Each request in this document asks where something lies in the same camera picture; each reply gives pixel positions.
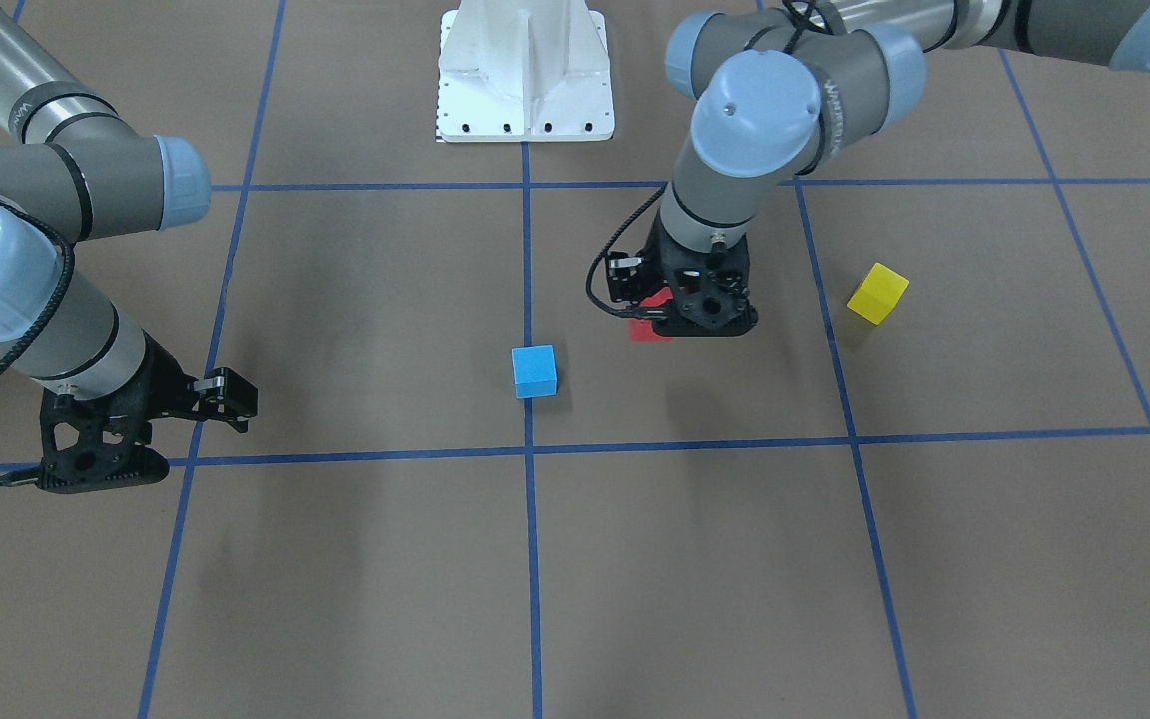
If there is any black camera cable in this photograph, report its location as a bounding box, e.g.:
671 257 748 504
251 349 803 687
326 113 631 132
585 184 670 321

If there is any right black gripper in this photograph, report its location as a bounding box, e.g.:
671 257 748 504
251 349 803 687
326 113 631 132
37 338 198 495

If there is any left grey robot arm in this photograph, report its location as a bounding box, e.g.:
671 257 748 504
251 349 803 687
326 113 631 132
598 1 1150 338

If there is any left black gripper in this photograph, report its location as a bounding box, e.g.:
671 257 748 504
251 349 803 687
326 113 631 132
645 217 759 338

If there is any red wooden cube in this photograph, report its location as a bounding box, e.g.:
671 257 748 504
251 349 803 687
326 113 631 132
627 286 674 343

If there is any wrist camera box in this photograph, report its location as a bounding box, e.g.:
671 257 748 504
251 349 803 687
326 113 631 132
604 251 651 306
189 367 259 435

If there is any yellow wooden cube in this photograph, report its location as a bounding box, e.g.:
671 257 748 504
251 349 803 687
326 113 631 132
846 263 911 326

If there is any blue wooden cube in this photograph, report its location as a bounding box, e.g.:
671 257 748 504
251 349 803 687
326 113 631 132
511 345 560 400

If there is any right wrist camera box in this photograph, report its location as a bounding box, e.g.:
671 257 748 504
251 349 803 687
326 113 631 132
189 367 259 435

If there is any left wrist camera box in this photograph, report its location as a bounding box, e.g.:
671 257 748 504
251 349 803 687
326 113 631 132
604 251 651 306

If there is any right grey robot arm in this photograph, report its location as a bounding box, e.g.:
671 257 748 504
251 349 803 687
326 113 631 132
0 8 219 494

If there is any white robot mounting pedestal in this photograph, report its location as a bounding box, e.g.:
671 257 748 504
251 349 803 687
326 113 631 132
435 1 616 143

